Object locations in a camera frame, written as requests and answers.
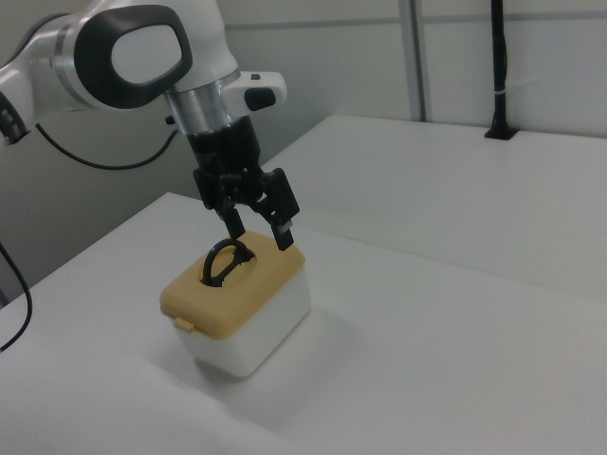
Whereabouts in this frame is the dark cable strap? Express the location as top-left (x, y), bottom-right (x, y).
top-left (0, 91), bottom-right (28, 145)

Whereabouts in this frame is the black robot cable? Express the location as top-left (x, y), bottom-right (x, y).
top-left (0, 121), bottom-right (180, 353)

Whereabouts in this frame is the grey metal partition post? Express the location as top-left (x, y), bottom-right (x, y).
top-left (402, 0), bottom-right (433, 122)

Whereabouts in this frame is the white plastic tool case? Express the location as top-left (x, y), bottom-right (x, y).
top-left (172, 264), bottom-right (313, 379)

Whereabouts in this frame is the tan lid with black handle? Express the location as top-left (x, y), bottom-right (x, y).
top-left (158, 230), bottom-right (305, 341)

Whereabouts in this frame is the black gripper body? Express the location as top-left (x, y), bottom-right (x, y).
top-left (185, 116), bottom-right (264, 187)

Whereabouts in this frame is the black pole with base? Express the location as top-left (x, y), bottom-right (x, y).
top-left (483, 0), bottom-right (519, 141)

